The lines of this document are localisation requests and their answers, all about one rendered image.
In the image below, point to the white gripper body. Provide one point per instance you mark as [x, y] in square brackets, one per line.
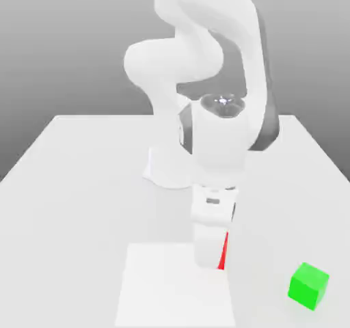
[209, 246]

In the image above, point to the small green cube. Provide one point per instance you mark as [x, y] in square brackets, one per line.
[307, 287]

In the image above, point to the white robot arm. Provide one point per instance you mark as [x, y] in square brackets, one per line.
[235, 46]

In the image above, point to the small red cube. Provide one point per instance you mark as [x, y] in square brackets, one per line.
[222, 260]

